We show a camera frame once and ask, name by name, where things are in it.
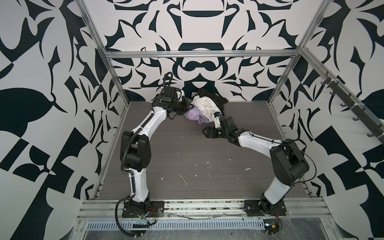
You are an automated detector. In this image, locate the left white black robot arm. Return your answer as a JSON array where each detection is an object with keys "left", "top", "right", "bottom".
[{"left": 121, "top": 72, "right": 193, "bottom": 203}]

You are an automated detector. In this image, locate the black corrugated cable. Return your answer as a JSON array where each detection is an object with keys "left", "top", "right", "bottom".
[{"left": 114, "top": 194, "right": 157, "bottom": 238}]

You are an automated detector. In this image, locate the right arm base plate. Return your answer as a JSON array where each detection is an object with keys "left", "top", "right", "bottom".
[{"left": 243, "top": 200, "right": 287, "bottom": 217}]

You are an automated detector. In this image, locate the white slotted cable duct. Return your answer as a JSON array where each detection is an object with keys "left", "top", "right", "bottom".
[{"left": 85, "top": 218, "right": 265, "bottom": 231}]

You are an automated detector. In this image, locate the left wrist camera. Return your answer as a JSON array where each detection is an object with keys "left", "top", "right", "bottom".
[{"left": 176, "top": 89, "right": 185, "bottom": 101}]

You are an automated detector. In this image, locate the aluminium front rail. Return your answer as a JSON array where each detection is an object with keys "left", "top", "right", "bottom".
[{"left": 76, "top": 198, "right": 332, "bottom": 221}]

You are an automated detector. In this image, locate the purple cloth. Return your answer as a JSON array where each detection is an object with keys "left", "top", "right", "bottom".
[{"left": 184, "top": 108, "right": 210, "bottom": 124}]

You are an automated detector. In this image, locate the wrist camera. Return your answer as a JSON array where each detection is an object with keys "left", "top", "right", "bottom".
[
  {"left": 214, "top": 112, "right": 223, "bottom": 129},
  {"left": 176, "top": 89, "right": 185, "bottom": 101}
]

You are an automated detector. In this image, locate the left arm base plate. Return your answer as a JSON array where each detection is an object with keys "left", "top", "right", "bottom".
[{"left": 122, "top": 200, "right": 165, "bottom": 218}]

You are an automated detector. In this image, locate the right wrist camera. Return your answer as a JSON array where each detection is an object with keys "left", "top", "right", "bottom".
[{"left": 214, "top": 112, "right": 223, "bottom": 129}]

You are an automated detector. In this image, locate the white cloth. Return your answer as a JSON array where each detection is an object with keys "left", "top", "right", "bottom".
[{"left": 192, "top": 96, "right": 222, "bottom": 122}]

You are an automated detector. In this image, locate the black cloth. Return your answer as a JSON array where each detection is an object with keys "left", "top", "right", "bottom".
[{"left": 197, "top": 89, "right": 229, "bottom": 114}]

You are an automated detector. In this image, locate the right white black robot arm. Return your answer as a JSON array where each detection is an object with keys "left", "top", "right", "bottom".
[{"left": 202, "top": 116, "right": 310, "bottom": 214}]

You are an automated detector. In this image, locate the small electronics board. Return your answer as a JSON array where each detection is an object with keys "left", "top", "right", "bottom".
[{"left": 264, "top": 222, "right": 282, "bottom": 236}]

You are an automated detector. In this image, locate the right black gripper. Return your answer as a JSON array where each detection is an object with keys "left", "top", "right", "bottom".
[{"left": 202, "top": 126, "right": 230, "bottom": 140}]

